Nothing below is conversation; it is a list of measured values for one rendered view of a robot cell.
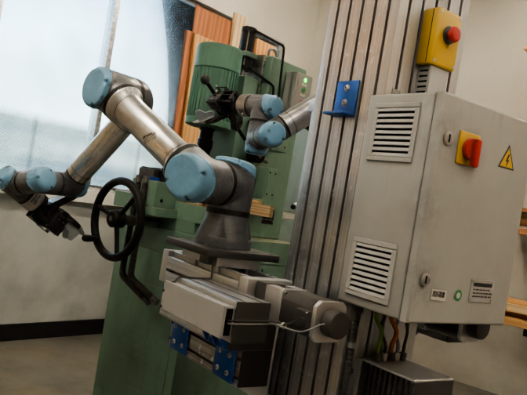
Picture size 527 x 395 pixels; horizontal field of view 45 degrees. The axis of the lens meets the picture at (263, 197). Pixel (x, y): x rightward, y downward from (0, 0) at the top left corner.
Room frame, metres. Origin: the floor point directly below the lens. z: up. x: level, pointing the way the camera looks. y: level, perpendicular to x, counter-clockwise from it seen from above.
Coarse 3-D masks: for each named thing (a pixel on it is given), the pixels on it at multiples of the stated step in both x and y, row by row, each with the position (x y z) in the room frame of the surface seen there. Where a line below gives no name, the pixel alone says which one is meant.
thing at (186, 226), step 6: (150, 216) 2.31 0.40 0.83; (156, 216) 2.29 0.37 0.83; (162, 222) 2.26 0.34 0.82; (168, 222) 2.24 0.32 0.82; (174, 222) 2.22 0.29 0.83; (180, 222) 2.20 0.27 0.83; (186, 222) 2.18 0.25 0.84; (168, 228) 2.24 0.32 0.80; (174, 228) 2.21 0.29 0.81; (180, 228) 2.19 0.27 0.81; (186, 228) 2.17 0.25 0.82; (192, 228) 2.15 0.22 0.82
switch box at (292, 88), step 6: (288, 72) 2.52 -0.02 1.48; (294, 72) 2.50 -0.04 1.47; (288, 78) 2.52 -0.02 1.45; (294, 78) 2.50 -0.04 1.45; (300, 78) 2.51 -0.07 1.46; (288, 84) 2.52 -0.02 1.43; (294, 84) 2.49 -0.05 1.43; (300, 84) 2.51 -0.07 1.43; (306, 84) 2.53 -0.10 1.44; (288, 90) 2.51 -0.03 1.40; (294, 90) 2.49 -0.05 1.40; (300, 90) 2.51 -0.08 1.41; (306, 90) 2.54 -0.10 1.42; (282, 96) 2.53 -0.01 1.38; (288, 96) 2.51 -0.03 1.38; (294, 96) 2.49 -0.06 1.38; (300, 96) 2.52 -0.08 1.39; (306, 96) 2.54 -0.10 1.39; (282, 102) 2.52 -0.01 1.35; (288, 102) 2.51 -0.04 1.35; (294, 102) 2.49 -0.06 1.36; (288, 108) 2.50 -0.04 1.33
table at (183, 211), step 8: (120, 192) 2.45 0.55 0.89; (128, 192) 2.42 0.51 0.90; (120, 200) 2.44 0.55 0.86; (128, 200) 2.41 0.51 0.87; (152, 208) 2.16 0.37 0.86; (160, 208) 2.15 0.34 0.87; (176, 208) 2.22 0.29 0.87; (184, 208) 2.19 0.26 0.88; (192, 208) 2.16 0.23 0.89; (200, 208) 2.14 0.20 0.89; (160, 216) 2.16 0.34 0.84; (168, 216) 2.18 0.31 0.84; (176, 216) 2.21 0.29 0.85; (184, 216) 2.18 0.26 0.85; (192, 216) 2.16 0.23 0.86; (200, 216) 2.13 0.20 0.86; (256, 216) 2.20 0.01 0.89; (256, 224) 2.21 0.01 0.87
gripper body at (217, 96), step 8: (216, 88) 2.13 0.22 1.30; (224, 88) 2.10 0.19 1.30; (216, 96) 2.09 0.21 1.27; (224, 96) 2.08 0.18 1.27; (232, 96) 2.04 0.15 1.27; (208, 104) 2.11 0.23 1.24; (216, 104) 2.08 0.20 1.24; (224, 104) 2.10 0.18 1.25; (232, 104) 2.05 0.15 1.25; (216, 112) 2.13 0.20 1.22; (224, 112) 2.10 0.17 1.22
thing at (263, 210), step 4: (252, 204) 2.19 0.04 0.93; (256, 204) 2.18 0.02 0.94; (260, 204) 2.17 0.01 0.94; (252, 208) 2.19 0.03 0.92; (256, 208) 2.18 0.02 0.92; (260, 208) 2.16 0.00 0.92; (264, 208) 2.15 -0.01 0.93; (268, 208) 2.14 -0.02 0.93; (272, 208) 2.15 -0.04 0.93; (252, 212) 2.19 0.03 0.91; (256, 212) 2.17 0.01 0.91; (260, 212) 2.16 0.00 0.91; (264, 212) 2.15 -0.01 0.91; (268, 212) 2.14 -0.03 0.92; (272, 212) 2.15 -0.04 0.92; (268, 216) 2.14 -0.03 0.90
